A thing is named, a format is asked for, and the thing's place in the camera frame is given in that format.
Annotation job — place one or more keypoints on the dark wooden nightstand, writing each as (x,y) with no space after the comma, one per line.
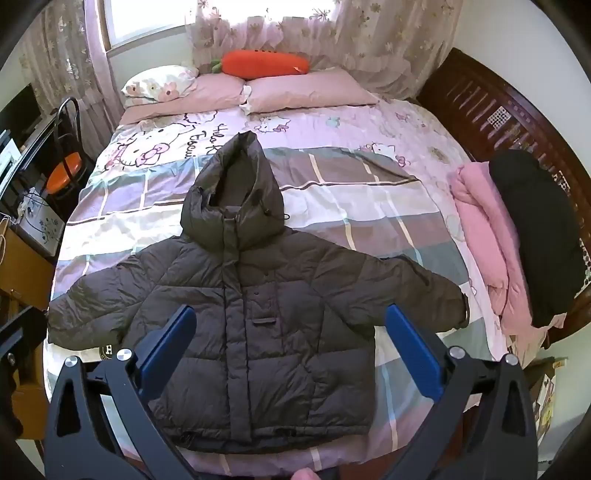
(485,101)

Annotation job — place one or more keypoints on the wooden desk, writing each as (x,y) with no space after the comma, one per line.
(23,277)

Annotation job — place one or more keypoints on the black monitor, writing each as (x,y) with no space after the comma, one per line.
(21,110)

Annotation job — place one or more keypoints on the pink pillow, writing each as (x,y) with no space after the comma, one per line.
(207,94)
(304,90)

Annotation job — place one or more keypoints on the cartoon plaid bed cover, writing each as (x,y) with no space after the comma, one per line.
(351,207)

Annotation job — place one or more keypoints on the orange carrot plush pillow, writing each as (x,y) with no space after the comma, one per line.
(263,62)

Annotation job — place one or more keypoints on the white floral box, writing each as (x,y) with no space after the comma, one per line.
(44,226)

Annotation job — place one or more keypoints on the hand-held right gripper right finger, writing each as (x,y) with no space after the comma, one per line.
(415,350)

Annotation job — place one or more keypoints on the black garment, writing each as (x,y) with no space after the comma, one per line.
(540,230)

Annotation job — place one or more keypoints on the pink floral side curtain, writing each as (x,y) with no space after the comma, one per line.
(69,55)

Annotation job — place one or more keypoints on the dark brown hooded puffer jacket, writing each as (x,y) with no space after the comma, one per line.
(277,350)

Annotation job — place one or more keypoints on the white floral pillow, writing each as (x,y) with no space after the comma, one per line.
(157,85)

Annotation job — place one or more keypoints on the window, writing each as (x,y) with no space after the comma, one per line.
(152,18)

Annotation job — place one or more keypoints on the person's right hand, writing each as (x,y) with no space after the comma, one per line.
(304,475)

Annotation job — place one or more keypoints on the chair with orange seat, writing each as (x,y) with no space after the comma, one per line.
(67,174)

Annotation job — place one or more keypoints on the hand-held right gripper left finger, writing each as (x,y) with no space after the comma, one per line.
(168,344)

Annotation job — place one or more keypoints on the pink garment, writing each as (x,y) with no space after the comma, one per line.
(485,221)

